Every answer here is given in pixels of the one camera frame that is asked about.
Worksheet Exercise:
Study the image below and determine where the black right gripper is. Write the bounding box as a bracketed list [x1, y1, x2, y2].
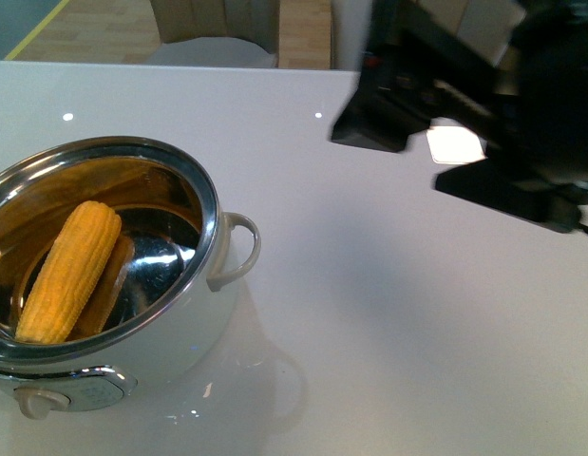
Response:
[330, 1, 588, 233]

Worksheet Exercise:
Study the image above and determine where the yellow corn cob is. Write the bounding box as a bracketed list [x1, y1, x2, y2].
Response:
[15, 200, 122, 345]

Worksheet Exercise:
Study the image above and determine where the white electric cooking pot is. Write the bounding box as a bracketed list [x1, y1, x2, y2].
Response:
[0, 137, 261, 419]

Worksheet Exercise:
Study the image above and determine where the beige chair right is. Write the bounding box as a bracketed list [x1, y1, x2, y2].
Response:
[330, 0, 527, 71]

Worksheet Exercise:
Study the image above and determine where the beige chair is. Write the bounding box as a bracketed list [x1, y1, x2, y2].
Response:
[330, 0, 527, 71]
[146, 0, 280, 68]

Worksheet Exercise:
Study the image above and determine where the wooden panel between chairs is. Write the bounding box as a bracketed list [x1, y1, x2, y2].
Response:
[278, 0, 332, 70]

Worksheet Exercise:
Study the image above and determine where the beige chair left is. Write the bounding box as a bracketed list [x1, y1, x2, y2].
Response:
[146, 0, 280, 68]

